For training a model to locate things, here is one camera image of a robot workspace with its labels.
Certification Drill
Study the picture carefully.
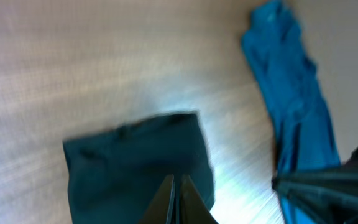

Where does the black polo shirt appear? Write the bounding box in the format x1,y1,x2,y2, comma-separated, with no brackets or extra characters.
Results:
63,113,214,223

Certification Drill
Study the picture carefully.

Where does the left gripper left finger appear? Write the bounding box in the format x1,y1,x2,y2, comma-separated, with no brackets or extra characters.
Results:
139,175,175,224

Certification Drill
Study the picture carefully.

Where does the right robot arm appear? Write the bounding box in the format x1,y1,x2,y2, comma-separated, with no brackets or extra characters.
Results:
272,148,358,224

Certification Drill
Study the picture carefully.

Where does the blue polo shirt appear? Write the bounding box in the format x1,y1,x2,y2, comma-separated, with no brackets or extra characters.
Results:
240,0,343,224

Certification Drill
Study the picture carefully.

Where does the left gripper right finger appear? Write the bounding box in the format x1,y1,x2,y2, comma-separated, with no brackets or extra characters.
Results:
179,175,218,224

